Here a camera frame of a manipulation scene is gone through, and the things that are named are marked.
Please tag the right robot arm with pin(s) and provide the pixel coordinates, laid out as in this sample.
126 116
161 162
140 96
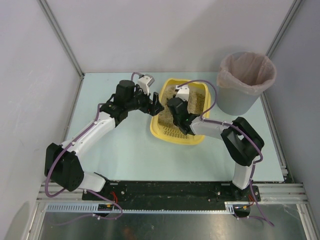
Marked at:
242 142

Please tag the yellow litter box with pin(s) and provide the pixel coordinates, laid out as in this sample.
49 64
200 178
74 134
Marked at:
174 135

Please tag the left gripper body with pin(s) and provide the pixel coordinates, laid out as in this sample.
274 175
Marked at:
152 105

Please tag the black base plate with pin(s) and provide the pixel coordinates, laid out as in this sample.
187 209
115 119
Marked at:
171 195

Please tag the grey trash bin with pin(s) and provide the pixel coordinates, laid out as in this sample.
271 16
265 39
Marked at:
234 102

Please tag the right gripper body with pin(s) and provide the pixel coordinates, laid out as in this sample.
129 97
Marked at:
175 104

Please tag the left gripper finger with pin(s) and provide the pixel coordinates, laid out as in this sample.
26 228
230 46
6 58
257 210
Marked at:
154 101
155 109

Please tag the beige cat litter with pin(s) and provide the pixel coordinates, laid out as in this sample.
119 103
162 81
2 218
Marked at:
195 105

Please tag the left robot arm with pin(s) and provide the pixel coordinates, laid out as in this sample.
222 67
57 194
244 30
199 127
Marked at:
63 162

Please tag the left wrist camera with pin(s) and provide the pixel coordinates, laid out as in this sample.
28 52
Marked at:
144 82

